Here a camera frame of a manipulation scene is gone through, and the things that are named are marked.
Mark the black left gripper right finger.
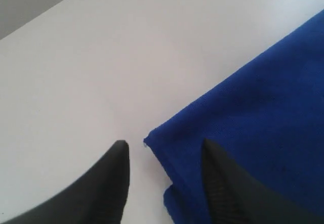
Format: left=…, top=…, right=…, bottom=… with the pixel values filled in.
left=202, top=139, right=323, bottom=223

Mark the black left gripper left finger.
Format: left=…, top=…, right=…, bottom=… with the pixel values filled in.
left=7, top=140, right=130, bottom=224

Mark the blue towel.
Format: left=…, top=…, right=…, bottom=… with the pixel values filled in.
left=144, top=12, right=323, bottom=223

